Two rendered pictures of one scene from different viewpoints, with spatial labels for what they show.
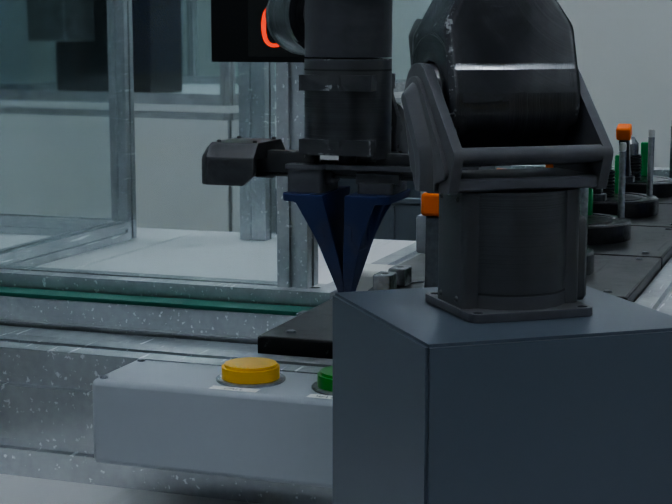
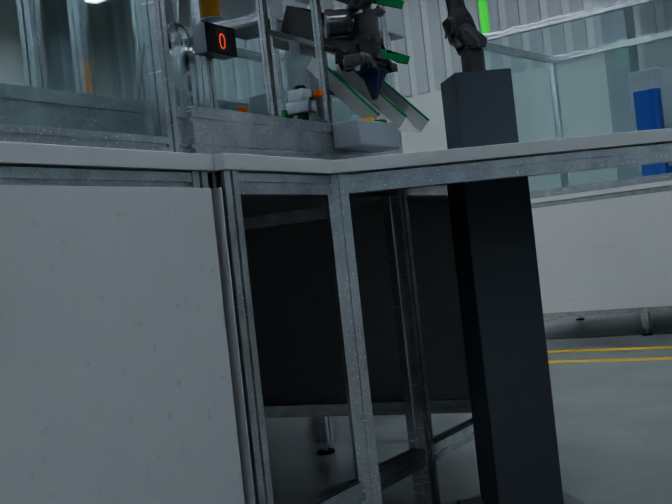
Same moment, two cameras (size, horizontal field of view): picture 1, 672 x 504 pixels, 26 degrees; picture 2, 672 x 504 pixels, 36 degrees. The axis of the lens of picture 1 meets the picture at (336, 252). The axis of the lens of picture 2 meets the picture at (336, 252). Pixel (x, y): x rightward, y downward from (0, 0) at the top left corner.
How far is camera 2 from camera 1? 2.64 m
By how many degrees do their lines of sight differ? 81
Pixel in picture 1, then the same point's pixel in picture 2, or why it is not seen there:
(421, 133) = (475, 35)
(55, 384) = (313, 133)
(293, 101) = (208, 73)
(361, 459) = (478, 103)
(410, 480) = (506, 96)
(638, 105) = not seen: outside the picture
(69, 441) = (321, 152)
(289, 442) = (388, 135)
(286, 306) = not seen: hidden behind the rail
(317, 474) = (392, 144)
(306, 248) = not seen: hidden behind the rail
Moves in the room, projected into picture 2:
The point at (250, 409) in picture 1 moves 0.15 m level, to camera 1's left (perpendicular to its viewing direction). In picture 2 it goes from (382, 126) to (374, 118)
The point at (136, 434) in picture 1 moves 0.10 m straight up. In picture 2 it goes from (367, 134) to (362, 91)
